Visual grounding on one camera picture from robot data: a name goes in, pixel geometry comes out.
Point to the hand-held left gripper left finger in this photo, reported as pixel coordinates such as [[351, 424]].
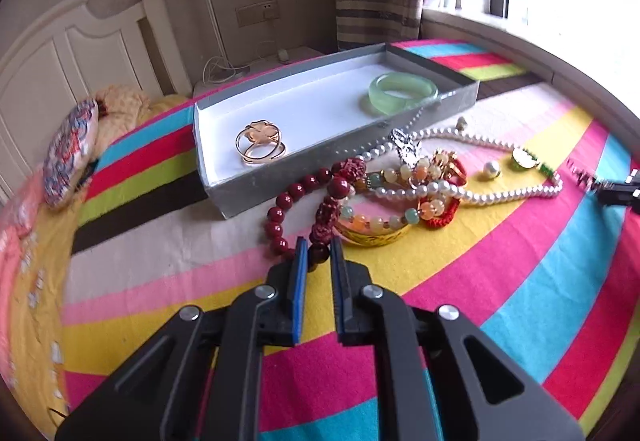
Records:
[[300, 281]]

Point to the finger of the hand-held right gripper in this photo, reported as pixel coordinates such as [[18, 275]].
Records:
[[620, 195]]

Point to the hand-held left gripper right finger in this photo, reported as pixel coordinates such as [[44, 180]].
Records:
[[338, 281]]

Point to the gold bangle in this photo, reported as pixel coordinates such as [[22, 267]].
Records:
[[370, 237]]

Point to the grey cardboard box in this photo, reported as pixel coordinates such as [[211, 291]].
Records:
[[310, 111]]

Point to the pearl earring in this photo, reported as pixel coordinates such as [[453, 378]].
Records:
[[492, 169]]

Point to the rainbow striped blanket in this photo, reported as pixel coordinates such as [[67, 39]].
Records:
[[500, 271]]

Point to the silver brooch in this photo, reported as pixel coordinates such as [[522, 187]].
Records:
[[405, 143]]

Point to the gold and red ornament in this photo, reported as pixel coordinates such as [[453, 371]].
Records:
[[451, 168]]

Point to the small gold earring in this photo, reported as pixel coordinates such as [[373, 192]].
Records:
[[461, 123]]

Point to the green jade bangle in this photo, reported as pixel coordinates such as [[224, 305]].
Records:
[[380, 96]]

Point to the white window sill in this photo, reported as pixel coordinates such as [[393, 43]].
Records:
[[500, 33]]

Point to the white nightstand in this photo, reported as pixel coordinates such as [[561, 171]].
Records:
[[265, 67]]

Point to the white charger plug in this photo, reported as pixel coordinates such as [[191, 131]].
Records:
[[283, 55]]

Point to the beige fluffy blanket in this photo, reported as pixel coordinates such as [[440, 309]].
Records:
[[125, 106]]

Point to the round patterned cushion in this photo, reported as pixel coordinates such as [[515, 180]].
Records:
[[67, 151]]

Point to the yellow floral bedsheet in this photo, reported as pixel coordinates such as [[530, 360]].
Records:
[[30, 321]]

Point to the pink floral quilt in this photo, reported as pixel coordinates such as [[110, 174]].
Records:
[[15, 221]]

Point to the white wooden headboard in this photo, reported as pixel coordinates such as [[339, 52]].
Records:
[[40, 71]]

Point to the beige wall socket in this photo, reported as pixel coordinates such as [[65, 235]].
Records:
[[257, 13]]

